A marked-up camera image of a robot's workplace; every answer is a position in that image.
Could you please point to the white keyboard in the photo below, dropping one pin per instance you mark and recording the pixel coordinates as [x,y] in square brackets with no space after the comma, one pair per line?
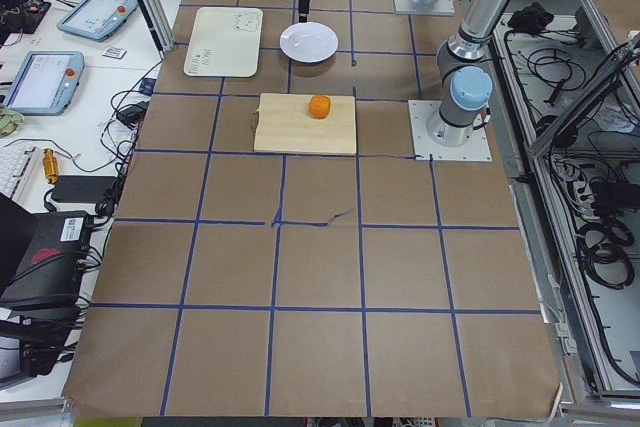
[17,165]

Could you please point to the gold metal cylinder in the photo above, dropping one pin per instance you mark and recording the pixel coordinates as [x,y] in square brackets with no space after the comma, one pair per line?
[50,166]

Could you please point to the black phone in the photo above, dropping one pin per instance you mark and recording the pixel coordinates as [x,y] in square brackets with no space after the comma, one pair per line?
[81,189]

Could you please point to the wooden cutting board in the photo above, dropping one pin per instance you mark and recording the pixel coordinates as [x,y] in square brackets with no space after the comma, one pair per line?
[286,126]

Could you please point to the blue teach pendant far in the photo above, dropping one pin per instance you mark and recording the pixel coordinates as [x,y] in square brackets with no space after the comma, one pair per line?
[97,19]

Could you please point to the white round plate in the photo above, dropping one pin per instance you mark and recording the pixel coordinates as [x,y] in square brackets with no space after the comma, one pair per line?
[308,42]

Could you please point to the brown paper table cover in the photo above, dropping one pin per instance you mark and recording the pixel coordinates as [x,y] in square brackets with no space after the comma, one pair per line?
[243,283]

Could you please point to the blue teach pendant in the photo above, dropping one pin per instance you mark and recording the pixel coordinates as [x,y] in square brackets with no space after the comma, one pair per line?
[97,19]
[45,83]

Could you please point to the orange fruit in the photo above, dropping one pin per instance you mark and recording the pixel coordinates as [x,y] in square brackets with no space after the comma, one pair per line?
[319,106]

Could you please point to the blue teach pendant near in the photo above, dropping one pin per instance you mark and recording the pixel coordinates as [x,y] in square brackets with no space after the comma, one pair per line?
[45,83]

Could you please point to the cream bear tray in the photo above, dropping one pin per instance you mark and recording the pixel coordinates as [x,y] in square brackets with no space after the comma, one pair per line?
[224,42]

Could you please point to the black router box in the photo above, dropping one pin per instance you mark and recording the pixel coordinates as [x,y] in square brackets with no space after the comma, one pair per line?
[40,255]

